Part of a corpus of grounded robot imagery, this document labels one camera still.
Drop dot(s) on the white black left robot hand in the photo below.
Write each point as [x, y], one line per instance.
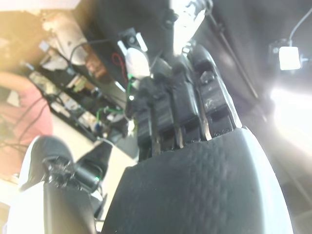
[190, 185]

